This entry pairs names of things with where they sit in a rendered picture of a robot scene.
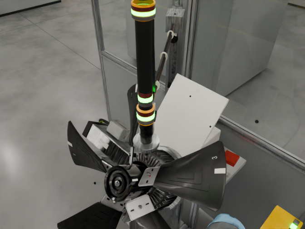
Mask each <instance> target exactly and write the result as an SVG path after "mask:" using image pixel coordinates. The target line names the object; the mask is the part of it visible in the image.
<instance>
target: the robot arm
mask: <svg viewBox="0 0 305 229"><path fill-rule="evenodd" d="M207 229H245V227H244V226H243V224H242V223H241V222H240V221H239V220H238V219H236V218H235V217H234V218H233V217H231V215H229V214H219V215H217V217H216V218H215V219H214V220H213V221H212V222H211V223H210V224H209V225H208V227H207Z"/></svg>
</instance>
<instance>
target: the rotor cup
mask: <svg viewBox="0 0 305 229"><path fill-rule="evenodd" d="M146 168H150V166H149V165H148V164H146V163H145V162H142V161H133V165H130V163H129V164H128V165H116V166H113V167H111V168H110V169H109V170H108V171H107V173H106V175H105V177H104V189H105V192H106V194H107V196H108V197H109V198H110V199H111V200H113V201H115V202H122V201H124V200H126V199H131V200H133V199H135V198H137V197H140V196H142V195H144V194H148V195H149V196H150V195H151V194H152V193H153V190H154V187H149V188H144V189H139V186H138V183H139V181H140V179H141V177H142V175H143V173H144V171H145V169H146ZM132 179H138V181H132ZM116 180H118V181H119V182H120V185H119V186H118V187H117V186H115V181H116Z"/></svg>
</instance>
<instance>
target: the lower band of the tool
mask: <svg viewBox="0 0 305 229"><path fill-rule="evenodd" d="M154 108H155V106H154V104H153V107H152V109H150V110H147V111H144V110H140V109H139V107H138V105H137V110H138V111H139V112H141V113H150V112H152V111H153V110H154ZM152 124H153V123H152ZM143 126H145V125H143ZM146 126H148V125H146Z"/></svg>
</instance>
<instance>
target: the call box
mask: <svg viewBox="0 0 305 229"><path fill-rule="evenodd" d="M295 219H297V218H296V217H294V216H293V215H291V214H290V213H288V212H287V211H285V210H284V209H282V208H281V207H280V206H278V205H277V206H276V207H275V208H274V209H273V211H272V212H271V214H270V215H269V217H268V218H267V219H266V221H265V222H264V224H263V225H262V226H261V228H260V229H289V228H290V226H291V224H292V223H293V221H294V220H295ZM297 220H298V219H297ZM298 221H300V220H298ZM293 224H294V223H293ZM294 225H295V224H294ZM302 225H303V222H301V221H300V223H299V225H298V226H297V225H296V226H297V228H296V229H301V227H302ZM290 229H292V228H290Z"/></svg>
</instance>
